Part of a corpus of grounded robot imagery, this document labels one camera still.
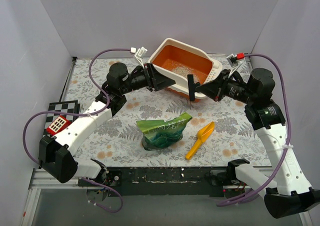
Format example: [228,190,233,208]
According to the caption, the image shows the small black plastic clip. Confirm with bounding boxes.
[187,74,201,102]

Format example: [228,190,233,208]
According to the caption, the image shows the yellow plastic litter scoop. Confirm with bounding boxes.
[185,121,215,160]

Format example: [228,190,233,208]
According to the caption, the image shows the green cat litter bag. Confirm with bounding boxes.
[136,112,193,151]

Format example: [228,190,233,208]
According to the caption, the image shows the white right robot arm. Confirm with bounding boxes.
[193,68,320,219]

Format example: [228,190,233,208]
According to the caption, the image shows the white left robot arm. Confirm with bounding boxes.
[38,63,176,186]

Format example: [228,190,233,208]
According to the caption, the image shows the grey cat litter pile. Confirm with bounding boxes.
[171,65,199,82]

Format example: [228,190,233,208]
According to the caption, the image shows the white and orange litter box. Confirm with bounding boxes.
[148,38,223,99]

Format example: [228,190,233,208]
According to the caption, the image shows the floral patterned table mat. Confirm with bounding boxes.
[60,55,272,167]

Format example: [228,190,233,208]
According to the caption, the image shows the black white checkerboard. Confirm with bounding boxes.
[43,100,80,137]

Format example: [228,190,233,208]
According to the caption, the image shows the red white toy block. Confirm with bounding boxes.
[46,115,71,136]

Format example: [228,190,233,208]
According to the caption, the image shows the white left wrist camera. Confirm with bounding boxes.
[130,46,148,67]

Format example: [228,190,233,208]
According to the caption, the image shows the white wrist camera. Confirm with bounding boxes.
[226,52,245,78]
[130,46,148,67]

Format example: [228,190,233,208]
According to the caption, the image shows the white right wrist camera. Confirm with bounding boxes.
[226,52,245,78]

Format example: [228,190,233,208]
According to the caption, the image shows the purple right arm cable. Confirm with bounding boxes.
[216,53,292,207]

